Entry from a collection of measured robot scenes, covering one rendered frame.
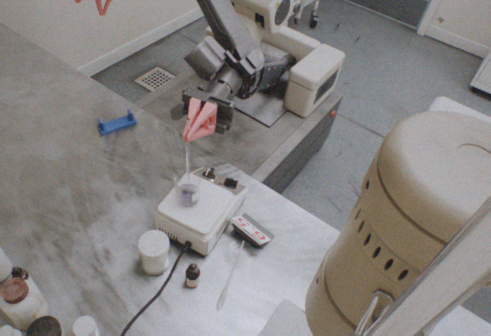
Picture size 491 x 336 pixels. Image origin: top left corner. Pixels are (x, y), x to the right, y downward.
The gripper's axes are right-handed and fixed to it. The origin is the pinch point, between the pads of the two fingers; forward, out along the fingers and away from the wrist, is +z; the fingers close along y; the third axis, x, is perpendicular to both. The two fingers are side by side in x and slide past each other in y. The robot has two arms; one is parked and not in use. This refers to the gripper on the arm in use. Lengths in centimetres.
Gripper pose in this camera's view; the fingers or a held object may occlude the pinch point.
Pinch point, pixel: (187, 136)
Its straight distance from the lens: 73.1
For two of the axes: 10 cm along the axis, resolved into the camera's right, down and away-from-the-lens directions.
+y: 9.3, 3.4, -1.8
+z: -3.6, 6.6, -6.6
